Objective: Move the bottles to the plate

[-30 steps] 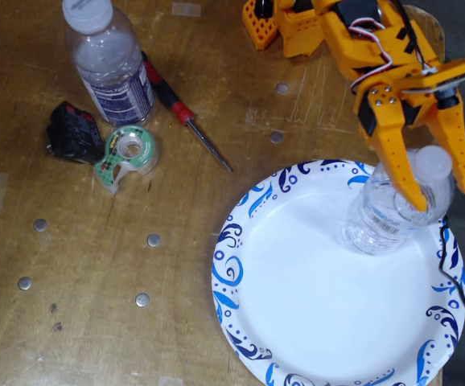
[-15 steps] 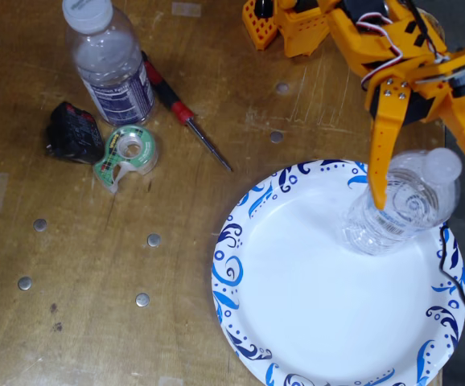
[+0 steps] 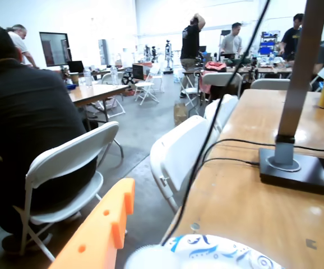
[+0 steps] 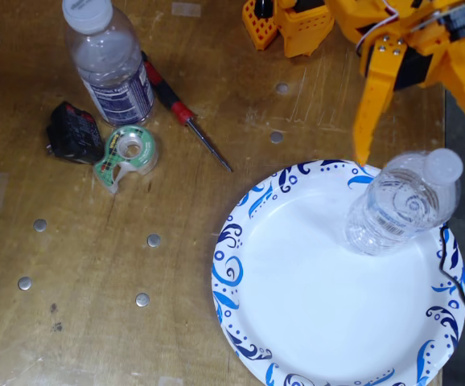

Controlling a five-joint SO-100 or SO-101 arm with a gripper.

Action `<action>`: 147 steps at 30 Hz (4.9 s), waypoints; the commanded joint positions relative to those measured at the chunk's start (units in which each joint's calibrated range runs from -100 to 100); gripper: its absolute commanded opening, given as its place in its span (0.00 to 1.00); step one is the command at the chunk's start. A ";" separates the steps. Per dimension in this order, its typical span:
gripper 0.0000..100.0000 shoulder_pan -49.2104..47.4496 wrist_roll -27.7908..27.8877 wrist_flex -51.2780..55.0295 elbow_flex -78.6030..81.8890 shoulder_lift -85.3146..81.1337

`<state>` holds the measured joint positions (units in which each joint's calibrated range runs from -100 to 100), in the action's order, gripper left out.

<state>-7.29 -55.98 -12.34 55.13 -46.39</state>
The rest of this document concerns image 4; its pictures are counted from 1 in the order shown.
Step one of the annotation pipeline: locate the red black screwdriver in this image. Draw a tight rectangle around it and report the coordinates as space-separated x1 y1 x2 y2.
141 51 233 174

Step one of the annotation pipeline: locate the vitaminwater bottle dark label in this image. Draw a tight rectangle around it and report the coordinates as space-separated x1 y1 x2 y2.
62 0 156 128

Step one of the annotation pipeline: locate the small clear water bottle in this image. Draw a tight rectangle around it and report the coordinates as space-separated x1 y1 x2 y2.
344 147 464 257

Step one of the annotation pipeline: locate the black power adapter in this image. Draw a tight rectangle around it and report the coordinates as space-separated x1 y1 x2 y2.
46 101 105 165

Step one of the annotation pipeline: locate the gripper mounted camera module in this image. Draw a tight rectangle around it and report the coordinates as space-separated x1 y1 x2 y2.
437 3 465 41

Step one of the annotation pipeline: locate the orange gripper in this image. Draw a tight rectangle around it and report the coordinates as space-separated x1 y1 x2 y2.
352 22 465 166

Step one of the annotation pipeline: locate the blue floral paper plate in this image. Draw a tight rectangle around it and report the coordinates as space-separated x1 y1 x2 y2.
211 159 465 386

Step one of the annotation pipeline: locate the green tape dispenser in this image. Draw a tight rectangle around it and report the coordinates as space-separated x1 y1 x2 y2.
92 124 160 195

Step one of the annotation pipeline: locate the white servo cable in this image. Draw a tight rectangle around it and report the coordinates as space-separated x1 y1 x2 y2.
355 0 401 55

